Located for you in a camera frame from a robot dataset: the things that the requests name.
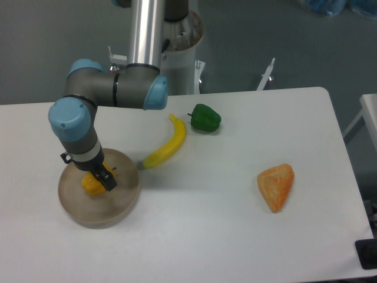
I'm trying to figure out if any yellow toy pepper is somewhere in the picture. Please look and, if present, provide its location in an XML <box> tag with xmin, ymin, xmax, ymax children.
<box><xmin>81</xmin><ymin>162</ymin><xmax>117</xmax><ymax>196</ymax></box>

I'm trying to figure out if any black device at table edge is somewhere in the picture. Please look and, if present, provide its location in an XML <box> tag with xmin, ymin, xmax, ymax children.
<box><xmin>355</xmin><ymin>238</ymin><xmax>377</xmax><ymax>270</ymax></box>

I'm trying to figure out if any beige round plate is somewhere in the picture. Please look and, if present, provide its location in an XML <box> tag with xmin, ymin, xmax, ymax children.
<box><xmin>58</xmin><ymin>149</ymin><xmax>139</xmax><ymax>229</ymax></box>

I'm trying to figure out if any blue plastic bag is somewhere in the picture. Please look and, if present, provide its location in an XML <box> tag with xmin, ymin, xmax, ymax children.
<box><xmin>297</xmin><ymin>0</ymin><xmax>376</xmax><ymax>20</ymax></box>

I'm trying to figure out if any yellow toy banana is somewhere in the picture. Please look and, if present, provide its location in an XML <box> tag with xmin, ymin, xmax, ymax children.
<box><xmin>143</xmin><ymin>114</ymin><xmax>187</xmax><ymax>169</ymax></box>

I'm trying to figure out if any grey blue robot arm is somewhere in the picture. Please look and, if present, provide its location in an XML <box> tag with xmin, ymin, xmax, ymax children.
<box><xmin>48</xmin><ymin>1</ymin><xmax>189</xmax><ymax>191</ymax></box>

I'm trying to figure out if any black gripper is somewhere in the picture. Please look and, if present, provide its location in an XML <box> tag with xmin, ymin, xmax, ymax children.
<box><xmin>60</xmin><ymin>146</ymin><xmax>117</xmax><ymax>192</ymax></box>

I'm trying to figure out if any orange toy bread wedge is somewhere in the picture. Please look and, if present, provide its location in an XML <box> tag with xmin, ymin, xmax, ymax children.
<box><xmin>257</xmin><ymin>163</ymin><xmax>295</xmax><ymax>213</ymax></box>

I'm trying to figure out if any green toy pepper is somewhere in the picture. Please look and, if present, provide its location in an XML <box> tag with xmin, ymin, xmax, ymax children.
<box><xmin>188</xmin><ymin>104</ymin><xmax>221</xmax><ymax>132</ymax></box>

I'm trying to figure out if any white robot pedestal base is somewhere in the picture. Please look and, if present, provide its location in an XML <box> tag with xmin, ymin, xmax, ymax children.
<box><xmin>160</xmin><ymin>10</ymin><xmax>205</xmax><ymax>95</ymax></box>

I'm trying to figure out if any white side table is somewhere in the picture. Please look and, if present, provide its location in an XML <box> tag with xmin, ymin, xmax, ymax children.
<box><xmin>342</xmin><ymin>94</ymin><xmax>376</xmax><ymax>147</ymax></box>

